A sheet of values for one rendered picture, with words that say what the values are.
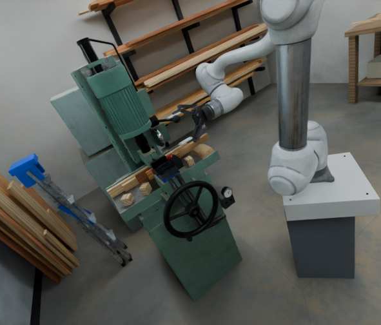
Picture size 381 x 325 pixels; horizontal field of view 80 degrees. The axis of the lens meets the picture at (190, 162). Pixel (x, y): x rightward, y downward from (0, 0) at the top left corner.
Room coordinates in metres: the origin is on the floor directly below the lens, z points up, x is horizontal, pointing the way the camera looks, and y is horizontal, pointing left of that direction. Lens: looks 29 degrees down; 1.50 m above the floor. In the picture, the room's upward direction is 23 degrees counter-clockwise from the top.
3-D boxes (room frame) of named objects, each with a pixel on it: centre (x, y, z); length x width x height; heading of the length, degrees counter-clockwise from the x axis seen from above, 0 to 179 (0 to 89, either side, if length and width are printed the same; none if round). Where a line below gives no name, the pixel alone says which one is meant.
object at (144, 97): (1.40, 0.12, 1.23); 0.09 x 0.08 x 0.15; 20
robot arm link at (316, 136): (0.87, -0.53, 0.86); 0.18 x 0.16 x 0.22; 128
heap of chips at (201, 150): (1.15, -0.09, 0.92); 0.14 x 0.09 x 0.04; 20
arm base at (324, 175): (0.89, -0.55, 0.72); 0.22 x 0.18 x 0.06; 154
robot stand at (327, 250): (0.87, -0.54, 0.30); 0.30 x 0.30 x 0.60; 65
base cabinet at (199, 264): (1.26, 0.23, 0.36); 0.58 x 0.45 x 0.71; 20
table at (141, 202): (1.05, 0.14, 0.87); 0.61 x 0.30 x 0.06; 110
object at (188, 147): (1.17, 0.11, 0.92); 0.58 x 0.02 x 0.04; 110
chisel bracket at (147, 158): (1.17, 0.20, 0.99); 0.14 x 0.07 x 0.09; 20
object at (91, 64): (1.28, 0.24, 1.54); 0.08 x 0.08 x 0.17; 20
